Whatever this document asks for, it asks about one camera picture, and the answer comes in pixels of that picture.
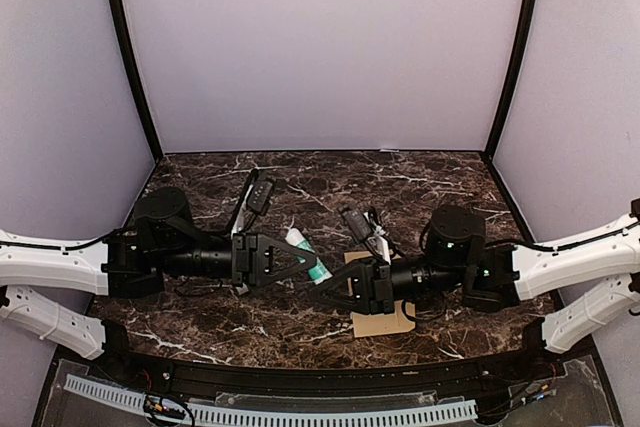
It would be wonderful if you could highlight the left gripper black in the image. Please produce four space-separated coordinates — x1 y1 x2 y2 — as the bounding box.
158 233 318 289

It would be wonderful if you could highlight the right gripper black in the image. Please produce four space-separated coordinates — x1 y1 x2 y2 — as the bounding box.
308 252 466 314

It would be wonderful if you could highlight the green white glue stick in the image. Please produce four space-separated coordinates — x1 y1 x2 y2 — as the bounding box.
283 226 334 284

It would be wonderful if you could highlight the brown paper envelope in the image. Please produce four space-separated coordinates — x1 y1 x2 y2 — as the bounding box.
343 249 416 339

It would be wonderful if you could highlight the small grey glue cap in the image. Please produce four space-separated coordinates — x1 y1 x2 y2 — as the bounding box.
235 285 249 295

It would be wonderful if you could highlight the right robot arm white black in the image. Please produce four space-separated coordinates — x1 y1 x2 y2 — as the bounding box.
309 200 639 381

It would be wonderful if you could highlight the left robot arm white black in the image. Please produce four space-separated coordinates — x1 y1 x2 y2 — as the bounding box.
1 187 317 383

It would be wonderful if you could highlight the black front table rail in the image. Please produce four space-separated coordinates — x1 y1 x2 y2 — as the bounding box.
61 348 565 398

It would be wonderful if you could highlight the white slotted cable duct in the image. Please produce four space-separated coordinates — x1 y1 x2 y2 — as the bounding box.
64 375 478 426

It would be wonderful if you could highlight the black frame post left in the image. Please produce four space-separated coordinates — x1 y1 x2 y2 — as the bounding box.
108 0 164 163

